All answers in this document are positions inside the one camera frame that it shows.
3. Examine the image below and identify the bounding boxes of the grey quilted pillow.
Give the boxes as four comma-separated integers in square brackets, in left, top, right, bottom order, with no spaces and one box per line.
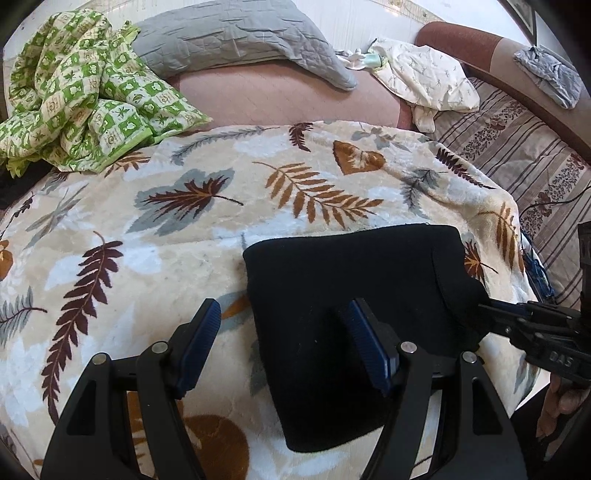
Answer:
[132,1,358,91]

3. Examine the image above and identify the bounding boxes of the person's right hand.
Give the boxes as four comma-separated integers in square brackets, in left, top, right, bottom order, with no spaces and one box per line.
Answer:
[536,373,590,439]

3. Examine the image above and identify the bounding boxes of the black pants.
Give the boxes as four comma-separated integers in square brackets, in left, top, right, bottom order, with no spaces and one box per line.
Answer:
[243,224,488,453]

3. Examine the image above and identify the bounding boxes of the cream patterned small pillow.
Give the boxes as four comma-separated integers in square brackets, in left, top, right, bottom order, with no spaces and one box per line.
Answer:
[344,36,482,135]

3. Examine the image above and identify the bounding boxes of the beige leaf pattern blanket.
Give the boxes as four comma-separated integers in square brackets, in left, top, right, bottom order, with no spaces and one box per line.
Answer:
[1,121,534,479]

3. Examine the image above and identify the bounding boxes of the framed wall painting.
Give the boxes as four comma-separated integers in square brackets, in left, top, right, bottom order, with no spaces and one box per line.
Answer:
[499,0,538,45]

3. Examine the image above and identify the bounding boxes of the pink bed sheet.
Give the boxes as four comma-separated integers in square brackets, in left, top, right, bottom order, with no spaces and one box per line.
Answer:
[168,61,413,130]

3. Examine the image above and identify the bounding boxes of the green checkered quilt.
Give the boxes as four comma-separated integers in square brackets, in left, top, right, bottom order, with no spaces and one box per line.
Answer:
[1,9,211,177]

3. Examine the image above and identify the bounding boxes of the grey cloth on headboard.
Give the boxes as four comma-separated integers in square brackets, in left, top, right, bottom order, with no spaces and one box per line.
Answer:
[513,46,584,110]

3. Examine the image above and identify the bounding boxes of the brown padded headboard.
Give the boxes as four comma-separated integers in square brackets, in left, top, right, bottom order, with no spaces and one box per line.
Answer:
[415,22,590,161]

